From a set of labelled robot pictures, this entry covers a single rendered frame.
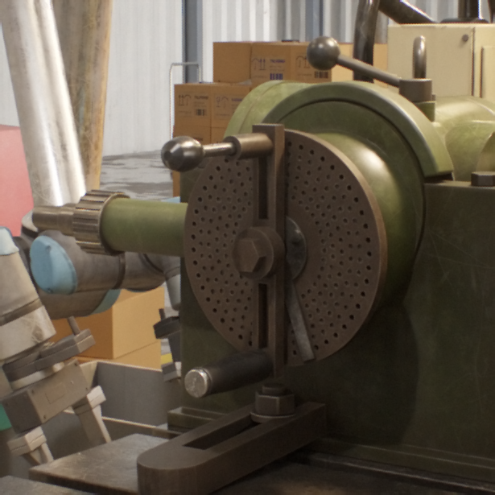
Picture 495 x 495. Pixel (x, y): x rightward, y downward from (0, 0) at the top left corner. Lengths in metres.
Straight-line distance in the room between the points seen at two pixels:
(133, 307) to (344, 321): 4.24
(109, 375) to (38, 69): 1.36
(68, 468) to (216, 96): 8.75
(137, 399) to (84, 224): 2.37
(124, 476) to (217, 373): 0.14
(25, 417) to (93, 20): 0.85
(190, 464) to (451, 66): 0.61
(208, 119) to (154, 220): 8.72
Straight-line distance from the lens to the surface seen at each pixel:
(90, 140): 2.82
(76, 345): 2.14
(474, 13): 2.08
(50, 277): 2.55
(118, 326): 5.43
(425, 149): 1.33
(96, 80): 2.81
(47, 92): 2.61
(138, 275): 2.60
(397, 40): 1.74
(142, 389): 3.79
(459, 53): 1.70
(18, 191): 5.76
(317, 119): 1.38
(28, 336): 2.17
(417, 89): 1.41
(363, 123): 1.35
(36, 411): 2.15
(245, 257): 1.28
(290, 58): 9.74
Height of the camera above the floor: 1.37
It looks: 8 degrees down
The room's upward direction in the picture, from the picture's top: straight up
